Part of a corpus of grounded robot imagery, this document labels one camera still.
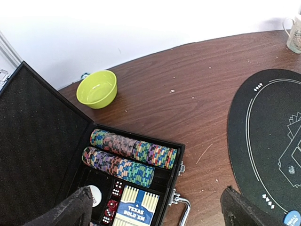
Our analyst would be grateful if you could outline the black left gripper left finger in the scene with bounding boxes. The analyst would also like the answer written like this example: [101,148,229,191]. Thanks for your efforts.
[25,186,93,226]

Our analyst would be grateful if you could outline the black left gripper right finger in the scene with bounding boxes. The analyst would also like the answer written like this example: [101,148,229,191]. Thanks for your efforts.
[221,186,282,226]

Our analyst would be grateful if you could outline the blue small blind button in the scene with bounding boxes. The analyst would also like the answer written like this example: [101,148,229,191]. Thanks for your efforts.
[284,210,301,226]

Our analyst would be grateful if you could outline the texas holdem card deck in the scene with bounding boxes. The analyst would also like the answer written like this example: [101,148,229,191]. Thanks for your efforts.
[112,185,160,226]

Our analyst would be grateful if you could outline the white round dealer chip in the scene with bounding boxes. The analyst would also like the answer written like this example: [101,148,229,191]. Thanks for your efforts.
[88,185,102,208]

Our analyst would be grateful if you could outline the red dice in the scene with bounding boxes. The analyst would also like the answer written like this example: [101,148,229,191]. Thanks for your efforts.
[101,180,124,225]

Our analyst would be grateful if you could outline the front row poker chips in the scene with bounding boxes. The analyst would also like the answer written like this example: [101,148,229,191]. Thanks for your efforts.
[81,146,155,188]

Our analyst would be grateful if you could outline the row poker chips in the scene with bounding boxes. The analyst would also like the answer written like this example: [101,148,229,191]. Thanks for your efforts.
[90,129,177,170]
[81,146,155,188]

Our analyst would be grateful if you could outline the round black poker mat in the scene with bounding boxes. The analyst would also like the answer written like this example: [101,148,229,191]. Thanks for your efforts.
[227,69,301,222]

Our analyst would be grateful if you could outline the black poker chip case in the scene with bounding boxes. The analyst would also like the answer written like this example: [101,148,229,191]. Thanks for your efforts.
[0,62,191,226]

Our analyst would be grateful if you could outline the back row poker chips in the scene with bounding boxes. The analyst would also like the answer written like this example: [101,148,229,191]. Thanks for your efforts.
[90,129,177,170]

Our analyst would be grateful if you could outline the green bowl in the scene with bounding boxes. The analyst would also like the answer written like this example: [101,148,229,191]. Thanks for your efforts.
[76,70,118,109]

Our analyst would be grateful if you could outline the white patterned mug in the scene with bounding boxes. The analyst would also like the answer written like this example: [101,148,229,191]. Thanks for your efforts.
[282,14,301,54]

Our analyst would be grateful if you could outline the left aluminium frame post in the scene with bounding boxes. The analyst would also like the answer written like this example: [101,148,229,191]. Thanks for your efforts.
[0,32,23,70]

